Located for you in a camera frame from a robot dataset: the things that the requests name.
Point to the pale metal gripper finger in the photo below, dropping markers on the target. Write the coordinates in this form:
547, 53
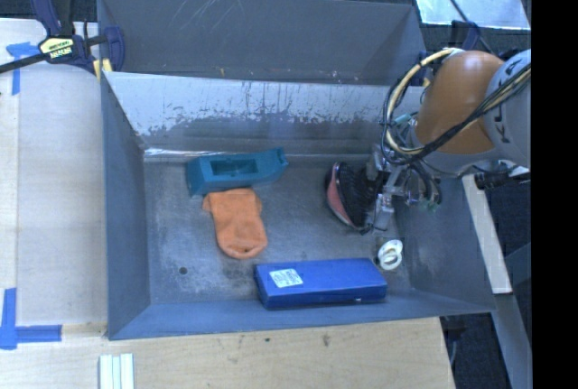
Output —
383, 211

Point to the black brush with pink back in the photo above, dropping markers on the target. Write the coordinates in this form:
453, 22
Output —
347, 193

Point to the blue box with white label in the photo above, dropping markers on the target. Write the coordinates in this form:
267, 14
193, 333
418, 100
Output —
325, 283

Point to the grey metal bin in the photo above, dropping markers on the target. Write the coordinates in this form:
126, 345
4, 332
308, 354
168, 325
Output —
289, 116

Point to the orange sock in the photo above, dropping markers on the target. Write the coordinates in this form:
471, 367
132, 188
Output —
237, 220

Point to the teal hollow plastic block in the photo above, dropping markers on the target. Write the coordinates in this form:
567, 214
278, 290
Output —
235, 170

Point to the pale wood flat board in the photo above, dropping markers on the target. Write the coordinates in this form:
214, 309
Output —
58, 197

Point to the black cylinder on white bracket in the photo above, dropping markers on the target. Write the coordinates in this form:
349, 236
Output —
494, 178

